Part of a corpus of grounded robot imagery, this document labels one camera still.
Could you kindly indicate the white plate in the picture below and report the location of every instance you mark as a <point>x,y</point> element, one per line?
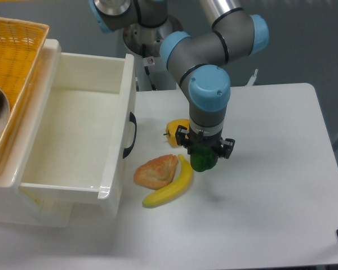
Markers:
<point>4,112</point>

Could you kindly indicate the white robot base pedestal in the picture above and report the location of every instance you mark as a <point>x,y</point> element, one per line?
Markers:
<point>152,56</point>

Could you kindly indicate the white metal bracket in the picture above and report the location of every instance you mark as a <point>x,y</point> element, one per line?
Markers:
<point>252,79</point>

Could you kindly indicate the yellow banana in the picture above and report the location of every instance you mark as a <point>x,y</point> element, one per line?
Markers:
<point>172,190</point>

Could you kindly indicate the yellow bell pepper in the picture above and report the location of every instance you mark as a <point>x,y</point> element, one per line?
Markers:
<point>171,129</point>

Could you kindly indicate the white drawer cabinet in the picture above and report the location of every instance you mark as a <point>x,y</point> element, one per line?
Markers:
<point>17,205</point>

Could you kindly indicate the white open upper drawer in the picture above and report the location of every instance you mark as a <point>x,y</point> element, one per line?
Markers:
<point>77,153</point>

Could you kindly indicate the brown croissant pastry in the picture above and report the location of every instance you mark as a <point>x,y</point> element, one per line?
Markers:
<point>156,173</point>

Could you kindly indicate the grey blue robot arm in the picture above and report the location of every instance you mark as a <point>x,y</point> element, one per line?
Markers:
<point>196,64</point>

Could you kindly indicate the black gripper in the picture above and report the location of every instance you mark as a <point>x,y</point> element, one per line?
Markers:
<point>200,143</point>

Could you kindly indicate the black drawer handle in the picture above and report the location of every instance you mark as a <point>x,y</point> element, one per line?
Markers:
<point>132,134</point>

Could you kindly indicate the yellow woven basket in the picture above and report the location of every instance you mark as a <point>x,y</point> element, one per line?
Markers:
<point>21,43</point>

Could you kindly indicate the green bell pepper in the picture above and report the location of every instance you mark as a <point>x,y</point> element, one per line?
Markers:
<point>202,159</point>

